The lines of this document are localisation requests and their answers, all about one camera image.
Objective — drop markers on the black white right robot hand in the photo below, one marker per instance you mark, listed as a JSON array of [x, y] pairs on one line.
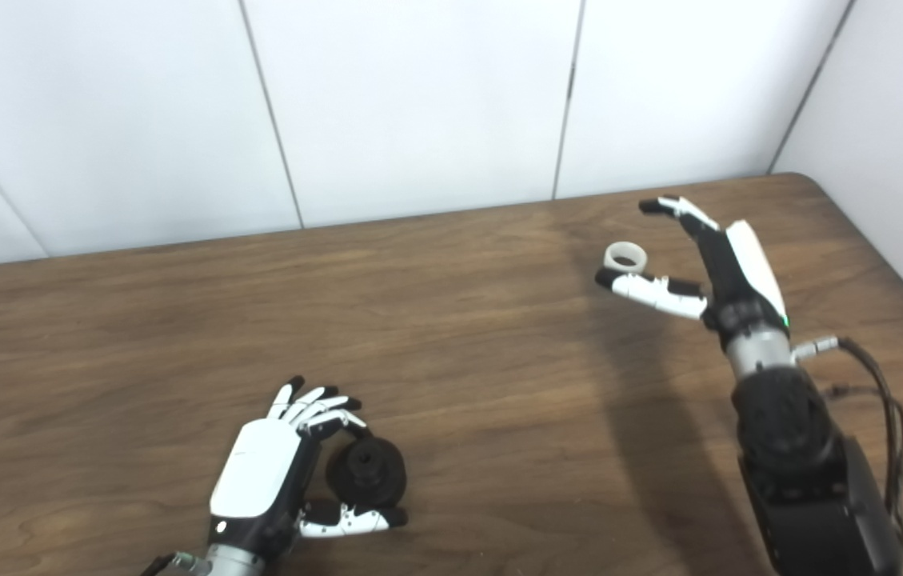
[[739, 272]]

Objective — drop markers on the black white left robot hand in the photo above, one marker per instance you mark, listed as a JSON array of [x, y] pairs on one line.
[[255, 468]]

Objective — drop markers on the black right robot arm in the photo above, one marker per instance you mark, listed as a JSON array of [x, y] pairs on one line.
[[803, 464]]

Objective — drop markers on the round black plastic part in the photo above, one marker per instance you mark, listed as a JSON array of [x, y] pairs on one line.
[[367, 476]]

